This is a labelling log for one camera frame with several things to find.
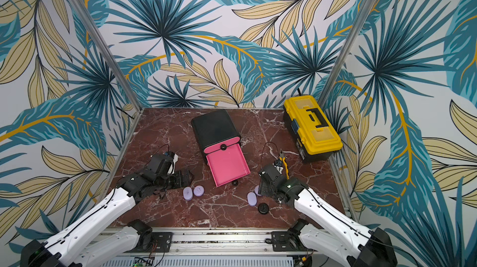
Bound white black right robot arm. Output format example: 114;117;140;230
258;165;397;267

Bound purple oval earphone case left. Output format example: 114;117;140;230
183;187;194;201

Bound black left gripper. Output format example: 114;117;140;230
155;168;195;192

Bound purple round earphone case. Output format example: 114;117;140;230
254;185;261;196
193;185;205;197

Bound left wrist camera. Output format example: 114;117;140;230
165;151;178;175

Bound purple round earphone case right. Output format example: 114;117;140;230
254;185;261;196

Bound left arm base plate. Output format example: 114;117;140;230
135;232;173;253

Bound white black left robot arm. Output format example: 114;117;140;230
20;152;194;267

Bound aluminium front rail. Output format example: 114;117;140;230
92;228;336;257

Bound pink top drawer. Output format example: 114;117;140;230
204;137;240;154

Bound black pink drawer cabinet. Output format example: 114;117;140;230
191;109;241;156

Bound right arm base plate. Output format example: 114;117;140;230
270;231;307;252

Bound purple oval earphone case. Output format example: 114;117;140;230
183;187;194;201
247;192;257;207

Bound purple round earphone case left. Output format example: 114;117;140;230
193;185;205;197

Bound yellow black toolbox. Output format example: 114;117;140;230
283;95;343;163

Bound black round earphone case front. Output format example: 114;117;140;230
257;202;270;215

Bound yellow handled pliers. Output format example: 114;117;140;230
279;150;289;180

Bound purple oval earphone case right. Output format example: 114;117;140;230
247;192;257;207

